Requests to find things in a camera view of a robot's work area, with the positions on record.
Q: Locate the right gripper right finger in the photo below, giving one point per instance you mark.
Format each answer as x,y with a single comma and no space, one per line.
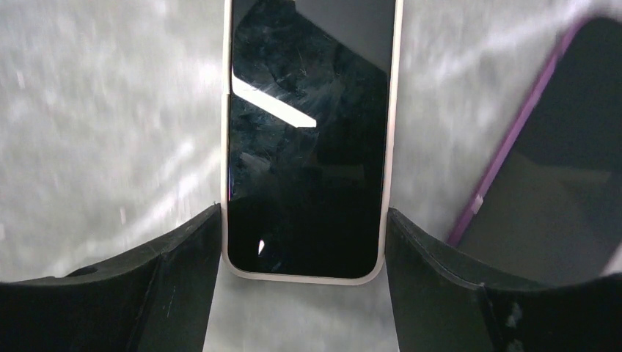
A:
445,300

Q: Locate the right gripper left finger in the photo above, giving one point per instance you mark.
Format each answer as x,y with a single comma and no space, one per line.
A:
155,297

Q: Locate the purple phone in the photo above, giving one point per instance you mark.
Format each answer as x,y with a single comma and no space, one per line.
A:
548,206

